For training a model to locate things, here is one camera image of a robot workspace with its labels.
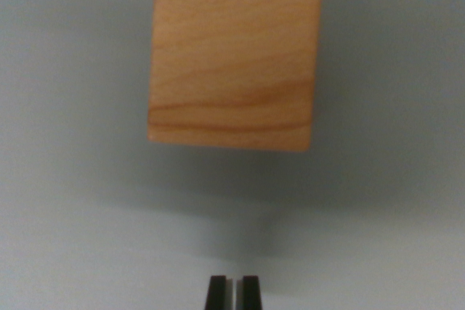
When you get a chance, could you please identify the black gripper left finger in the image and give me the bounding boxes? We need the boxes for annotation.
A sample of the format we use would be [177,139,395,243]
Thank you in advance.
[205,275,234,310]

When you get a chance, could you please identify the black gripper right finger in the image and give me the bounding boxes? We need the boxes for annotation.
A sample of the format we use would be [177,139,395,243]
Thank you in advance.
[235,275,264,310]

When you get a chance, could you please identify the light wooden cube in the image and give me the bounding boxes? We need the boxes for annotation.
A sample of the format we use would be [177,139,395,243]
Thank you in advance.
[146,0,323,152]

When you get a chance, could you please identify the grey plastic tray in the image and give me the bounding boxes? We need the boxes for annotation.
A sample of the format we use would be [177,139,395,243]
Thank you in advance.
[0,0,465,310]

